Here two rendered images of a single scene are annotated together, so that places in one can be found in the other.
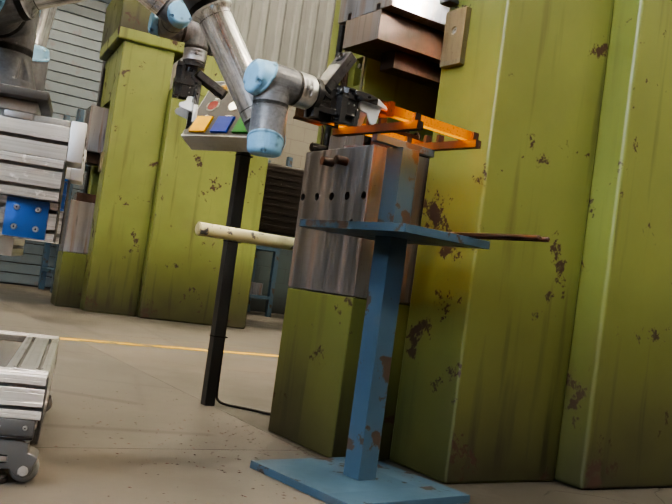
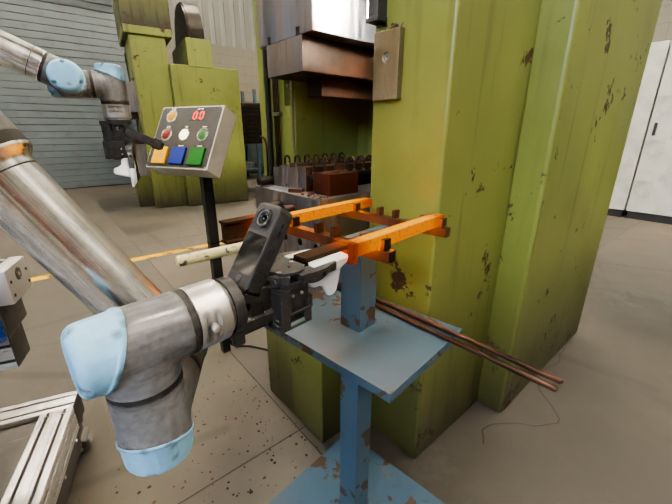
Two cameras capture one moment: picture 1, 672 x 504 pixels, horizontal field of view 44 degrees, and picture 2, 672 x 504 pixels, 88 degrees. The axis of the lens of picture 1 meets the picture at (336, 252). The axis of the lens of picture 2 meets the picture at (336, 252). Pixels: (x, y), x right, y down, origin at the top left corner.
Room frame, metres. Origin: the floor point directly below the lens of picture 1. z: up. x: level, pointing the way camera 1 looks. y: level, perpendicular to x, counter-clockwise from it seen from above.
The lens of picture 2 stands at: (1.38, 0.01, 1.10)
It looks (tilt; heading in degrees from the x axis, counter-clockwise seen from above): 19 degrees down; 353
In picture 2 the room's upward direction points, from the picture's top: straight up
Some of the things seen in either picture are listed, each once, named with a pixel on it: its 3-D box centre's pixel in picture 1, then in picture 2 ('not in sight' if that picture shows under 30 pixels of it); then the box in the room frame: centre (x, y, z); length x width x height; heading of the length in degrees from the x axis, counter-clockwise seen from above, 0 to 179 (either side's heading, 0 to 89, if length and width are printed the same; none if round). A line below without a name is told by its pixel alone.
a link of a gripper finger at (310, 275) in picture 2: (360, 98); (308, 272); (1.83, -0.01, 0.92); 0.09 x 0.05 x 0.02; 124
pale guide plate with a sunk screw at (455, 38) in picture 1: (455, 38); (387, 66); (2.42, -0.26, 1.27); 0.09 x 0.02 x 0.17; 33
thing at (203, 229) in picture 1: (255, 237); (229, 249); (2.85, 0.28, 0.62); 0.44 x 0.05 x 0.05; 123
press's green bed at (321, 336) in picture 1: (380, 373); (345, 340); (2.69, -0.20, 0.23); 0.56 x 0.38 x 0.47; 123
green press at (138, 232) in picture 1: (196, 163); (199, 108); (7.69, 1.40, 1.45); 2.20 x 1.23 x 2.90; 122
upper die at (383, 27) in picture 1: (412, 47); (334, 65); (2.73, -0.16, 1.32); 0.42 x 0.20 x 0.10; 123
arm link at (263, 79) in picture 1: (272, 83); (134, 343); (1.72, 0.18, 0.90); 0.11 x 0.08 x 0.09; 129
